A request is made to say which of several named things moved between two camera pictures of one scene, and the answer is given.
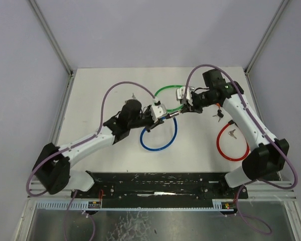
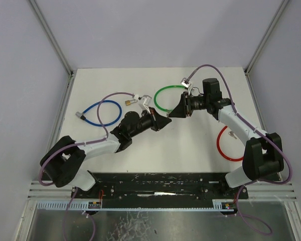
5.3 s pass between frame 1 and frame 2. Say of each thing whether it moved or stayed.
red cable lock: stayed
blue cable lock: moved
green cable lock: stayed
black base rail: stayed
